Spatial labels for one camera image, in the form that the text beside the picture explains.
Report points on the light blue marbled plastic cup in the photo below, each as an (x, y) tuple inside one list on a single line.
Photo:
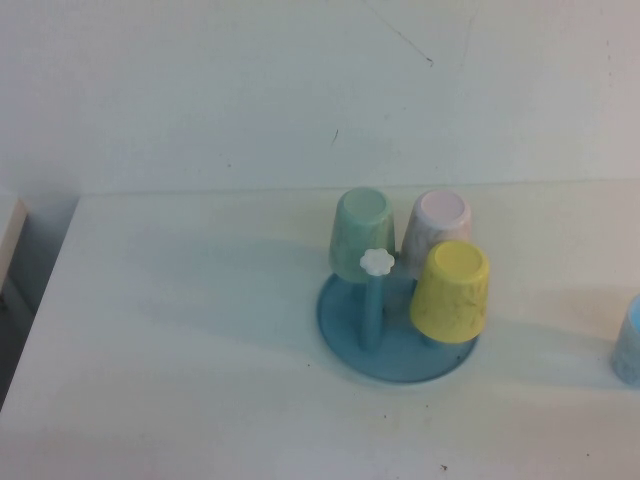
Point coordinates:
[(630, 340)]

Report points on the green marbled plastic cup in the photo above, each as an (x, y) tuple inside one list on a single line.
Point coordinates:
[(360, 225)]

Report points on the pink marbled plastic cup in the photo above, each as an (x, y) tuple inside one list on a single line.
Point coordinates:
[(440, 215)]

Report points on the yellow marbled plastic cup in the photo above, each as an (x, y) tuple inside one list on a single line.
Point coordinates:
[(450, 300)]

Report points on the blue cup stand with posts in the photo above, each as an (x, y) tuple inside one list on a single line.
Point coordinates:
[(400, 365)]

